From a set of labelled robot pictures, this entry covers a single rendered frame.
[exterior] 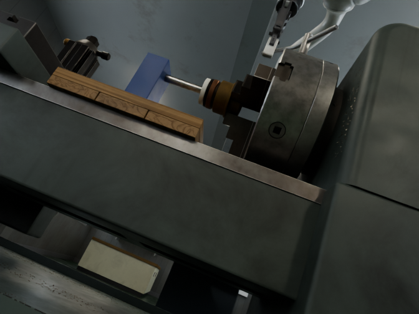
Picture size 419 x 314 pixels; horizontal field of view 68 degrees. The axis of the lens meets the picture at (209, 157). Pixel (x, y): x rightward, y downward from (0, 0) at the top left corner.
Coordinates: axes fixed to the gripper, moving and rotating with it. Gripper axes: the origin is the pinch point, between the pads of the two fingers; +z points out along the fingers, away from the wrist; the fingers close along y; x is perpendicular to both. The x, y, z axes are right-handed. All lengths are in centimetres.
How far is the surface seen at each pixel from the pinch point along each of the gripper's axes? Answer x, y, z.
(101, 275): -235, -761, 155
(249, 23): -40, -149, -153
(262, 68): 1.9, 20.6, 24.5
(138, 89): -24.3, 11.5, 34.6
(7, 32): -42, 31, 43
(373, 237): 27, 30, 54
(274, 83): 5.4, 22.7, 28.7
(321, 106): 15.5, 22.4, 30.0
